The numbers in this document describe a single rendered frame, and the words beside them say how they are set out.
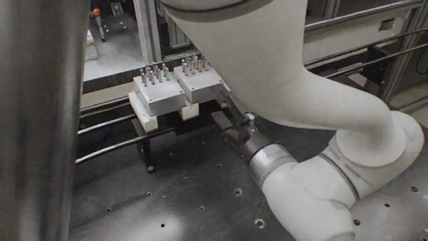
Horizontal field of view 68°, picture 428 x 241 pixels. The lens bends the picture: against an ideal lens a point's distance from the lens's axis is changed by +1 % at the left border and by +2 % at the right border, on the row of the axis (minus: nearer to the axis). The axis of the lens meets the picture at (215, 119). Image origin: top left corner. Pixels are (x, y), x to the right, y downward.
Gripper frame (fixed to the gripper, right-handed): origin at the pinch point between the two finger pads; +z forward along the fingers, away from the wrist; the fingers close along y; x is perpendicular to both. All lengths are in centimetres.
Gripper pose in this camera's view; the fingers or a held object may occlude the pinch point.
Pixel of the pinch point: (220, 105)
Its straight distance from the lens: 78.9
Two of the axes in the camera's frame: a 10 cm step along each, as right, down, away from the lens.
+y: -0.1, -7.7, -6.4
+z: -4.4, -5.7, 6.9
